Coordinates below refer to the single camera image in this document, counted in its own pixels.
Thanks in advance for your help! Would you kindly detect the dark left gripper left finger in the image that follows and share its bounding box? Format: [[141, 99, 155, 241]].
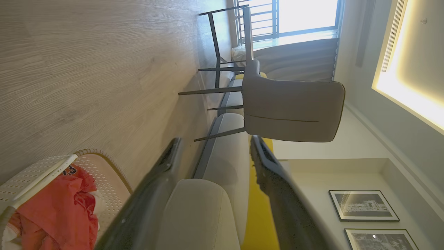
[[94, 137, 183, 250]]

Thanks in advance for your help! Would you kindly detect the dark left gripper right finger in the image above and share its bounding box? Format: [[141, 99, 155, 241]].
[[250, 135, 342, 250]]

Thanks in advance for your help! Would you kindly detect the white perforated plastic laundry basket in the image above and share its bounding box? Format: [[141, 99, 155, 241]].
[[0, 149, 133, 250]]

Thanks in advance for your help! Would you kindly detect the yellow cushion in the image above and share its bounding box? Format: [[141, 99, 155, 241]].
[[240, 137, 281, 250]]

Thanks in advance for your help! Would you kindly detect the grey fabric sofa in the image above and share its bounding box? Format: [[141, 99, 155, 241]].
[[156, 73, 251, 250]]

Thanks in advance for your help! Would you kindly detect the black framed monochrome picture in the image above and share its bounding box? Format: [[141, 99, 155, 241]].
[[328, 190, 400, 223], [344, 228, 420, 250]]

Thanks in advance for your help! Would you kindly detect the red jersey garment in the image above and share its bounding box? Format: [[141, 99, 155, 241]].
[[9, 164, 99, 250]]

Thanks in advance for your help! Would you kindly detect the grey curtain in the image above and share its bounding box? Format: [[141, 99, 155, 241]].
[[232, 37, 339, 82]]

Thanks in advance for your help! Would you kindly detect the table with black metal legs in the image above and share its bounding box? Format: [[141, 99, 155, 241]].
[[198, 4, 254, 89]]

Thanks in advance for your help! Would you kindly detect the window with metal railing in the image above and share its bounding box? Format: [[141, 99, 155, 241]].
[[234, 0, 344, 45]]

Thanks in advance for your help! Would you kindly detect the linear ceiling air vent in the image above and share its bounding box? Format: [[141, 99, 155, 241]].
[[381, 0, 406, 73]]

